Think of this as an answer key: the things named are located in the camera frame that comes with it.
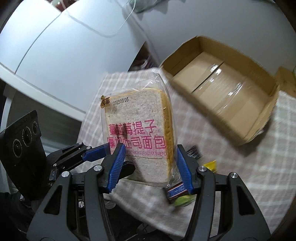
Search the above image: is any packaged toast bread slice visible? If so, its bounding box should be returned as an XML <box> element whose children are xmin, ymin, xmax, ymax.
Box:
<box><xmin>100</xmin><ymin>72</ymin><xmax>181</xmax><ymax>187</ymax></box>

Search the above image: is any green candy packet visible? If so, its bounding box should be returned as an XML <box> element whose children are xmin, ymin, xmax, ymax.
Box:
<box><xmin>173</xmin><ymin>194</ymin><xmax>196</xmax><ymax>206</ymax></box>

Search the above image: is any brown Snickers bar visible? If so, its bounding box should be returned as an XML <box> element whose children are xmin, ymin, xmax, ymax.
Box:
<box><xmin>162</xmin><ymin>182</ymin><xmax>189</xmax><ymax>204</ymax></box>

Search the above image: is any pink plaid tablecloth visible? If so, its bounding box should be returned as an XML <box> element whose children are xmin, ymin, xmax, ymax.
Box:
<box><xmin>77</xmin><ymin>68</ymin><xmax>296</xmax><ymax>241</ymax></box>

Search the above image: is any yellow candy wrapper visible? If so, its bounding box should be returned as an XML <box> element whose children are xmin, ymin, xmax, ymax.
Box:
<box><xmin>203</xmin><ymin>160</ymin><xmax>217</xmax><ymax>173</ymax></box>

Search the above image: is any brown cardboard box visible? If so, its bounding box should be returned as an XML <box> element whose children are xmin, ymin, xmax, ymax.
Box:
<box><xmin>161</xmin><ymin>36</ymin><xmax>280</xmax><ymax>146</ymax></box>

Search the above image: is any black camera box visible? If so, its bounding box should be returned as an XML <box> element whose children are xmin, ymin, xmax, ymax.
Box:
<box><xmin>1</xmin><ymin>110</ymin><xmax>51</xmax><ymax>201</ymax></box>

